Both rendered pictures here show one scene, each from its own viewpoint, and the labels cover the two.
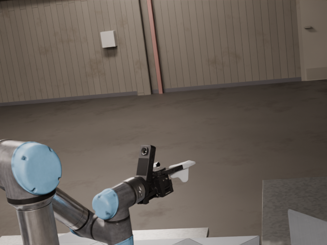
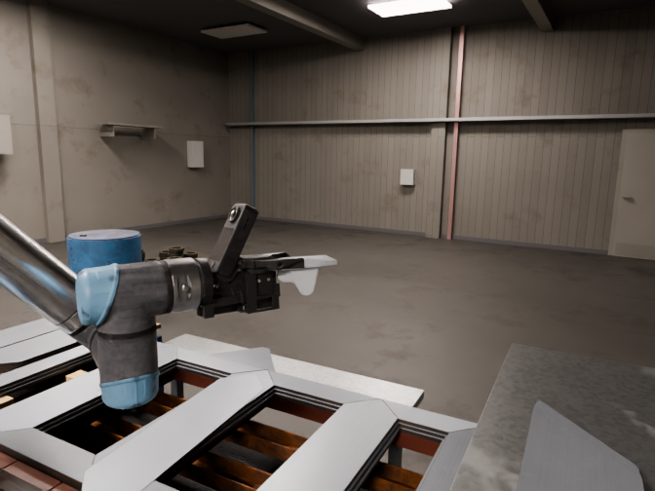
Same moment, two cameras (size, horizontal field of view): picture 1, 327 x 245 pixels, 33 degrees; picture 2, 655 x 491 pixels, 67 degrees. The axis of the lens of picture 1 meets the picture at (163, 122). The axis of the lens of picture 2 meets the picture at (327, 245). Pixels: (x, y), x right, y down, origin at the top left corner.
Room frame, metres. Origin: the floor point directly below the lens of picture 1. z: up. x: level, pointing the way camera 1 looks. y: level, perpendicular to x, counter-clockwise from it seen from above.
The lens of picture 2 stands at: (0.91, -0.26, 1.62)
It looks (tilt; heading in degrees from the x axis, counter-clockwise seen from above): 10 degrees down; 15
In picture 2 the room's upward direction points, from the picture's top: 1 degrees clockwise
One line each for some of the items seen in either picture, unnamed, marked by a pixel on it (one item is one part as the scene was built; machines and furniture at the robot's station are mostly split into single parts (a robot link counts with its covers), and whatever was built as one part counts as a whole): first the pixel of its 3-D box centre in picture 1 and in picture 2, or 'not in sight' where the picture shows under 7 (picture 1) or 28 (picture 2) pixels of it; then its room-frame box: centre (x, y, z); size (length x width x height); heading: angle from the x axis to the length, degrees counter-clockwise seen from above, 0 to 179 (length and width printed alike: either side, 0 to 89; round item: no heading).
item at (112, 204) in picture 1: (114, 201); (124, 294); (1.45, 0.17, 1.43); 0.11 x 0.08 x 0.09; 139
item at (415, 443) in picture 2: not in sight; (259, 390); (2.44, 0.40, 0.79); 1.56 x 0.09 x 0.06; 78
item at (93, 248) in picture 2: not in sight; (107, 283); (4.52, 2.76, 0.46); 0.61 x 0.61 x 0.92
